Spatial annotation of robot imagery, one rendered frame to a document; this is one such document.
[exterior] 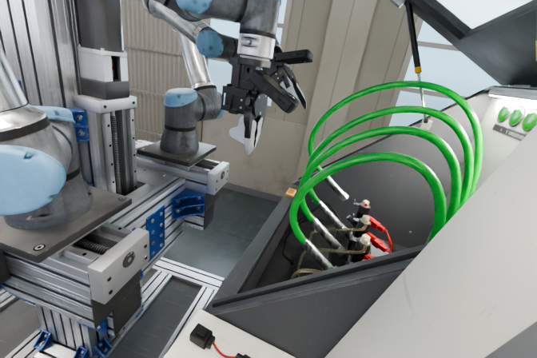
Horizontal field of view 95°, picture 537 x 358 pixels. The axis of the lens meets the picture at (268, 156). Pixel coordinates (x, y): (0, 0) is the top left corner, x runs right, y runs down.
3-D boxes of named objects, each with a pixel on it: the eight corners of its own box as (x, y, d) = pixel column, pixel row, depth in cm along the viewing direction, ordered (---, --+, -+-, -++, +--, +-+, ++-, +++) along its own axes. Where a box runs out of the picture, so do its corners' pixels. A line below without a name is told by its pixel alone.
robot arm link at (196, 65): (188, 125, 104) (150, -6, 100) (214, 121, 116) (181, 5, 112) (206, 117, 97) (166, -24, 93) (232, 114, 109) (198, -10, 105)
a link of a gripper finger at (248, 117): (248, 134, 58) (253, 97, 55) (256, 136, 57) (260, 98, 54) (240, 138, 54) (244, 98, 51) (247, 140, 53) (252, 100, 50)
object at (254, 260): (285, 215, 111) (292, 183, 105) (295, 218, 110) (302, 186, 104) (205, 351, 56) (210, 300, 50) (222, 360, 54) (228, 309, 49)
